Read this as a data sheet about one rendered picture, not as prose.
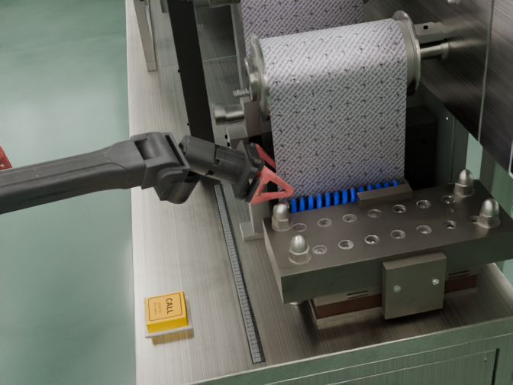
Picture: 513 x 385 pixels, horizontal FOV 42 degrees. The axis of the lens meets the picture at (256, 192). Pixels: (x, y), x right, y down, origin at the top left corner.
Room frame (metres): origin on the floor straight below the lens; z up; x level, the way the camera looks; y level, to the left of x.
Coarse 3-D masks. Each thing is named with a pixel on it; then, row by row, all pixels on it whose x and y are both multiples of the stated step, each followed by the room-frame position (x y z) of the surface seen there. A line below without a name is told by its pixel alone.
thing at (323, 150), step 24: (288, 120) 0.99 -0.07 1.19; (312, 120) 0.99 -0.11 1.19; (336, 120) 0.99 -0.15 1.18; (360, 120) 1.00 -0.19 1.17; (384, 120) 1.00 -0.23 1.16; (288, 144) 0.99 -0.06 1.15; (312, 144) 0.99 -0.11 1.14; (336, 144) 0.99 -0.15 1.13; (360, 144) 1.00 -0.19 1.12; (384, 144) 1.00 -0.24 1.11; (288, 168) 0.98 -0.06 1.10; (312, 168) 0.99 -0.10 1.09; (336, 168) 0.99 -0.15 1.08; (360, 168) 1.00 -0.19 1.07; (384, 168) 1.00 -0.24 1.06; (312, 192) 0.99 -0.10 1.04
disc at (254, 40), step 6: (252, 36) 1.07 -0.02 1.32; (252, 42) 1.08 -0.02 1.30; (258, 42) 1.02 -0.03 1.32; (258, 48) 1.01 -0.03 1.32; (258, 54) 1.02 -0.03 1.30; (264, 66) 0.99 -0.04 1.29; (264, 72) 0.98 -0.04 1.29; (264, 78) 0.98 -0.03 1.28; (264, 84) 0.98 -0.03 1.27; (264, 114) 1.02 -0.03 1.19
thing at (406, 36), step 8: (400, 24) 1.06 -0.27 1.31; (408, 40) 1.03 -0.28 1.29; (408, 48) 1.02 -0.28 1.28; (256, 56) 1.02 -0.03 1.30; (408, 56) 1.02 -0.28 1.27; (256, 64) 1.02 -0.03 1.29; (408, 64) 1.01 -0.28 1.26; (408, 72) 1.01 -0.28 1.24; (408, 80) 1.02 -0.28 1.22; (264, 96) 0.99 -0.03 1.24; (264, 104) 0.99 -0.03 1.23
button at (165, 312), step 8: (152, 296) 0.89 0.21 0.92; (160, 296) 0.89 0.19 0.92; (168, 296) 0.89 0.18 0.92; (176, 296) 0.88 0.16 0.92; (184, 296) 0.89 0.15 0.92; (152, 304) 0.87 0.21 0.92; (160, 304) 0.87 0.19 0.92; (168, 304) 0.87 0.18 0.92; (176, 304) 0.86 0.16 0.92; (184, 304) 0.86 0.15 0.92; (152, 312) 0.85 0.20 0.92; (160, 312) 0.85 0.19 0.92; (168, 312) 0.84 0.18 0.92; (176, 312) 0.84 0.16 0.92; (184, 312) 0.84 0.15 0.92; (152, 320) 0.83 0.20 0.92; (160, 320) 0.83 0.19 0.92; (168, 320) 0.83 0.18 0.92; (176, 320) 0.83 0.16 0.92; (184, 320) 0.83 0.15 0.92; (152, 328) 0.82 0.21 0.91; (160, 328) 0.83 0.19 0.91; (168, 328) 0.83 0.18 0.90
